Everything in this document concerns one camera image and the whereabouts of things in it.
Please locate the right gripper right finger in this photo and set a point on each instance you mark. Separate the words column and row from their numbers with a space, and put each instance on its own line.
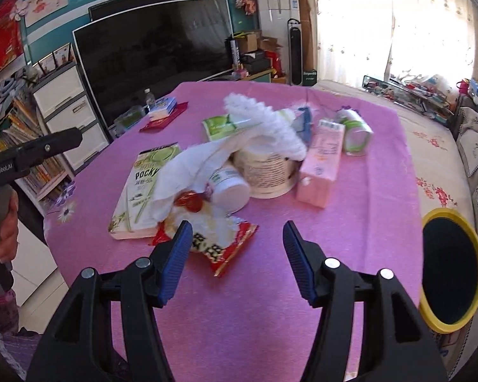
column 396, row 344

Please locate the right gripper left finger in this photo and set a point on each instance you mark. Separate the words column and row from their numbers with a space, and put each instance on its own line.
column 78, row 345

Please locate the green Pocky box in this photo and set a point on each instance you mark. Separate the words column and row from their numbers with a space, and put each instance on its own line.
column 132, row 217

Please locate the red white snack bag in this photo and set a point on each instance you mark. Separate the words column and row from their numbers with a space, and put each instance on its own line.
column 217, row 236

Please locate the white tissue paper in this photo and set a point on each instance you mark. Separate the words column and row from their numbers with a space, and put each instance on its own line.
column 192, row 168

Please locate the pink drink carton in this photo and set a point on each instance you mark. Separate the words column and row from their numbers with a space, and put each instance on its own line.
column 319, row 170

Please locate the large white paper cup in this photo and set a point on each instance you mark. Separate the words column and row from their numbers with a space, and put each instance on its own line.
column 269, row 174

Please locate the small white yogurt cup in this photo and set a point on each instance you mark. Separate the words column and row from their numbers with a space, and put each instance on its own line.
column 227, row 189

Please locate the green coconut water bottle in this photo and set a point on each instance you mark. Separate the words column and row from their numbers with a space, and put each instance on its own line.
column 357, row 133

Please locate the green white wrapper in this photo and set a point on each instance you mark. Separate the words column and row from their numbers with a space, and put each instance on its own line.
column 219, row 127

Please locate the blue wrapper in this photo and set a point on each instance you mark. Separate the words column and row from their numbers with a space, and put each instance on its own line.
column 302, row 124

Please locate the white fluffy duster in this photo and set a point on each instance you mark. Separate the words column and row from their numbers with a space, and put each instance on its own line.
column 266, row 122

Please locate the yellow rimmed black trash bin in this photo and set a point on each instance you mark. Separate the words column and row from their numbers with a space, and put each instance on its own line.
column 449, row 288

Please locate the person's left hand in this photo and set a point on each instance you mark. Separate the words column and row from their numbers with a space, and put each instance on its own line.
column 8, row 224

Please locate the white drawer cabinet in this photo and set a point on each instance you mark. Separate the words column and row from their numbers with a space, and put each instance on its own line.
column 63, row 103

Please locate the clear plastic container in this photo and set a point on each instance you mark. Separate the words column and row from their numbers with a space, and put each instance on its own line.
column 128, row 119

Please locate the red envelope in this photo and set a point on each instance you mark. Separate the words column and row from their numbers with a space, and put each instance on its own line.
column 160, row 124

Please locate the clear water bottle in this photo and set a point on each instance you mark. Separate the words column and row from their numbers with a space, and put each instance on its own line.
column 150, row 99

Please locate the floral bed mat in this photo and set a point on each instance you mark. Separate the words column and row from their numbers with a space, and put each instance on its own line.
column 439, row 171

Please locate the blue tissue pack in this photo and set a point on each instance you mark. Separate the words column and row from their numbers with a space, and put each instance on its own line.
column 162, row 108

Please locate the large black television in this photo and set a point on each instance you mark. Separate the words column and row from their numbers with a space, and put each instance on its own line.
column 155, row 47

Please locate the pink floral tablecloth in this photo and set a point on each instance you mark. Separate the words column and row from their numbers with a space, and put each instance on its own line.
column 251, row 324

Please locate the glass coffee table with clutter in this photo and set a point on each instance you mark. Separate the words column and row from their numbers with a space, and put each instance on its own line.
column 422, row 102

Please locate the cardboard boxes by television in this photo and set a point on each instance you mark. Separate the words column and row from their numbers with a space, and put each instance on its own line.
column 251, row 41

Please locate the black tower fan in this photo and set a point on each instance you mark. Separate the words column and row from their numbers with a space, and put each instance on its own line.
column 295, row 52

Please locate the white curtains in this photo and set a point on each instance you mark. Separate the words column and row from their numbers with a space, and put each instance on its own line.
column 393, row 38

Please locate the white air conditioner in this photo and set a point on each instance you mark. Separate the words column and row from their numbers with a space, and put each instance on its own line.
column 273, row 17

